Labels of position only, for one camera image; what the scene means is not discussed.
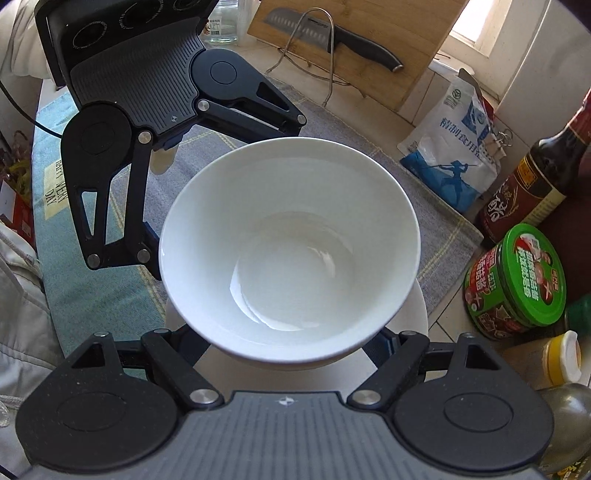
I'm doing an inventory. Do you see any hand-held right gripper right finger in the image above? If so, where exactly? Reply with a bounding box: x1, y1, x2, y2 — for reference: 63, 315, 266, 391
346, 330, 504, 410

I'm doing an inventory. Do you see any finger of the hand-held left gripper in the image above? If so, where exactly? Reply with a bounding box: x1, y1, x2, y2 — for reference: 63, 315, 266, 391
196, 64, 307, 142
62, 130, 163, 280

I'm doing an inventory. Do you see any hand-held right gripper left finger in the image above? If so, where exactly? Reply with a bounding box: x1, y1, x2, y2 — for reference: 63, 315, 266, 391
69, 323, 225, 412

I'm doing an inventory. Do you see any white fruit print plate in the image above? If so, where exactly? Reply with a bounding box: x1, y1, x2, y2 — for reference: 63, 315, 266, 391
164, 279, 428, 403

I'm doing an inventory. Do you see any grey checked table cloth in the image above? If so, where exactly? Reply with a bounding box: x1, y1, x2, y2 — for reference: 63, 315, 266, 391
32, 76, 483, 356

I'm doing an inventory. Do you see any glass jar with label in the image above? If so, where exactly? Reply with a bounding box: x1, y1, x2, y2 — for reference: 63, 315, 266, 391
203, 0, 252, 46

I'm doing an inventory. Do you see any red cardboard box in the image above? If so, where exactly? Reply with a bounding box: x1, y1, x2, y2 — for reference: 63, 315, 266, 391
0, 180, 35, 250

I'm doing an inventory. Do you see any person's white jacket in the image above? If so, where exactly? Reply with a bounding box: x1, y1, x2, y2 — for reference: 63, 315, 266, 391
0, 222, 63, 416

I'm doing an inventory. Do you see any green lid sauce jar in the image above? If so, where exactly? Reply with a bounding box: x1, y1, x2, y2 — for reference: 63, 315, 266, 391
463, 223, 568, 341

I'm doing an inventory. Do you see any bamboo cutting board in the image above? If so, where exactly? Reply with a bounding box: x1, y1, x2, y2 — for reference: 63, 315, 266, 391
247, 0, 465, 112

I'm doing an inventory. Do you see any yellow lid spice jar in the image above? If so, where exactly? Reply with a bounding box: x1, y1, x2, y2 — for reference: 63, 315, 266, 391
501, 330, 583, 391

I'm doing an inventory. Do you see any white blue salt bag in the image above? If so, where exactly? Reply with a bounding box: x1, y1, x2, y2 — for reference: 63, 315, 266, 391
398, 69, 504, 214

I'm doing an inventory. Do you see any dark green lid spice jar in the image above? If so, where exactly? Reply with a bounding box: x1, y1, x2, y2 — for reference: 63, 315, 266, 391
563, 298, 591, 333

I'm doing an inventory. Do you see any red cap glass bottle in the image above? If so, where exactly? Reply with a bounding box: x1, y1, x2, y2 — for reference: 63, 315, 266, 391
538, 383, 591, 476

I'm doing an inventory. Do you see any dark vinegar bottle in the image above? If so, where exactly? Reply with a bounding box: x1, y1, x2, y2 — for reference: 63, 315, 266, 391
475, 88, 591, 250

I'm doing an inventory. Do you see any metal binder clip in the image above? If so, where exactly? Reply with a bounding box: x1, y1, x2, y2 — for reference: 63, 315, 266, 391
487, 128, 514, 160

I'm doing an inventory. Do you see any metal wire rack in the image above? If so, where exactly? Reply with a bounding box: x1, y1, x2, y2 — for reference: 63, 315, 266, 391
265, 0, 365, 106

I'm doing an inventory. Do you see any black handled kitchen knife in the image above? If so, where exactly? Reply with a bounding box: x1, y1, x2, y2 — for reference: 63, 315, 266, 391
263, 7, 406, 73

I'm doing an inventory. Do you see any black cable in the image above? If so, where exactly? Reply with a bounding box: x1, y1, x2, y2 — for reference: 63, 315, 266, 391
0, 78, 63, 138

